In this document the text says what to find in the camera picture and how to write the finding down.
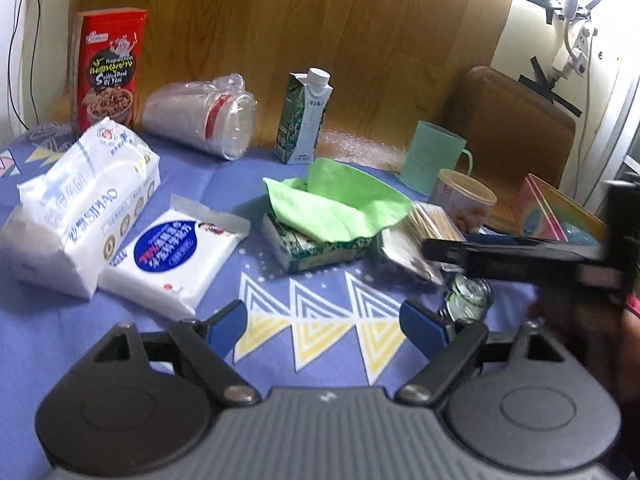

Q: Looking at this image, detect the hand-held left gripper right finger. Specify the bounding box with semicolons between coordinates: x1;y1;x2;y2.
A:
399;299;566;406

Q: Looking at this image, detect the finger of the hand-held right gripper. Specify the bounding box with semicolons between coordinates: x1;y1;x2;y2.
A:
422;234;608;287

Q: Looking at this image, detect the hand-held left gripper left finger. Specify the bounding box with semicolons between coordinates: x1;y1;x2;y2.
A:
92;300;261;408

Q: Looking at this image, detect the small glass jar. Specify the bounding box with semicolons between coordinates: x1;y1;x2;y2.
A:
440;275;496;323

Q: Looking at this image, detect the pink tin box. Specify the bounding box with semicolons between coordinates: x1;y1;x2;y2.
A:
512;173;608;246

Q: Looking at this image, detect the white wipe pack blue label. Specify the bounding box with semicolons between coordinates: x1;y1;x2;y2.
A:
97;195;251;320

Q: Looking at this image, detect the green patterned tissue packet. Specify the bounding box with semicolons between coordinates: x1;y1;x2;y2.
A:
261;212;376;274

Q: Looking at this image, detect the green cloth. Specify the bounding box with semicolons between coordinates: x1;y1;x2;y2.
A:
263;158;413;242

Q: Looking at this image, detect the round can beige lid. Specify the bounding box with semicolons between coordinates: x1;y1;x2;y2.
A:
430;169;498;233

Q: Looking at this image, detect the mint green mug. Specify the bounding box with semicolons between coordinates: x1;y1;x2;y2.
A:
400;120;473;196

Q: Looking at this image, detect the brown chair back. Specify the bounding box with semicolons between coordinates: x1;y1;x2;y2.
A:
445;65;577;233

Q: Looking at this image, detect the black tape cross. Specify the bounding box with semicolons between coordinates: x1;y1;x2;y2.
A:
519;56;584;118

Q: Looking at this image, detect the white power strip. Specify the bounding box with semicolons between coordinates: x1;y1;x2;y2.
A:
550;25;598;81

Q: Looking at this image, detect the large white tissue pack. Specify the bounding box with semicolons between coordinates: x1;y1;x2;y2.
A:
0;116;162;301

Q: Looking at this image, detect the wrapped stack of plastic cups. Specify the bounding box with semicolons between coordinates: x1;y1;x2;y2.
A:
141;74;258;162

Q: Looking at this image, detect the green and white drink carton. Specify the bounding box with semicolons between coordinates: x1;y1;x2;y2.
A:
273;67;333;166

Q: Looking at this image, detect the white usb lamp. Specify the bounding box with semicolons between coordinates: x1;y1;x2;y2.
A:
537;0;588;73

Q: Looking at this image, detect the red snack box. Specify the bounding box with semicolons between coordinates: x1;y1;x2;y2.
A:
70;8;148;136

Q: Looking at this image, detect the white power cable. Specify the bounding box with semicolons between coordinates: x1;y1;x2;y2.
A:
575;35;601;206

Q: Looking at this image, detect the black cable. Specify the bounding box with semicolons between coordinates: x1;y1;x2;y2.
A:
7;0;46;133

